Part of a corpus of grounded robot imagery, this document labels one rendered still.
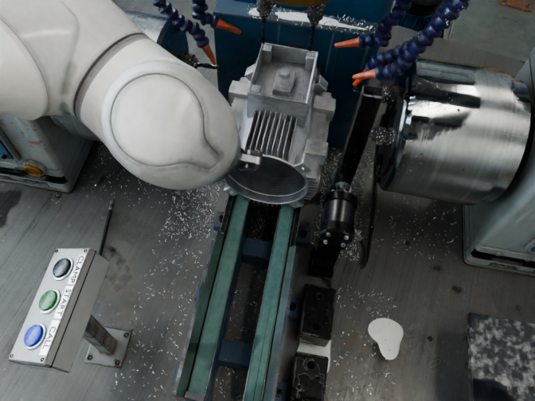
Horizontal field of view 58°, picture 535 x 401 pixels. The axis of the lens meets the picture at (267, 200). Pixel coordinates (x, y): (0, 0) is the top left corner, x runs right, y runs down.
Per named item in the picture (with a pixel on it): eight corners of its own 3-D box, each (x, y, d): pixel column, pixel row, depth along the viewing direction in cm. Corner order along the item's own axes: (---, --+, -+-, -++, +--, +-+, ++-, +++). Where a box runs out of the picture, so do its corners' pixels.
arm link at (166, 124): (264, 132, 51) (169, 54, 51) (251, 103, 35) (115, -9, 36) (199, 212, 51) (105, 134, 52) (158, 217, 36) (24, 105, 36)
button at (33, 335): (37, 327, 69) (28, 323, 67) (52, 328, 67) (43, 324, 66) (29, 348, 67) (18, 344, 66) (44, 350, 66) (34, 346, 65)
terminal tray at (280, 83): (259, 71, 91) (260, 41, 85) (315, 81, 91) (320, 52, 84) (244, 120, 85) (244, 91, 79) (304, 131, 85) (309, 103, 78)
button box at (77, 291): (77, 261, 79) (53, 246, 74) (111, 261, 76) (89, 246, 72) (33, 369, 70) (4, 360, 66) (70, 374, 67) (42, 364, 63)
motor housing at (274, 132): (238, 118, 105) (237, 52, 88) (325, 135, 104) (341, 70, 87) (215, 197, 95) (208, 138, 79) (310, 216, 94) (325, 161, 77)
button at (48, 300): (51, 293, 71) (42, 289, 70) (66, 294, 70) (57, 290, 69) (43, 313, 70) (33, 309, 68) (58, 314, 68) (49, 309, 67)
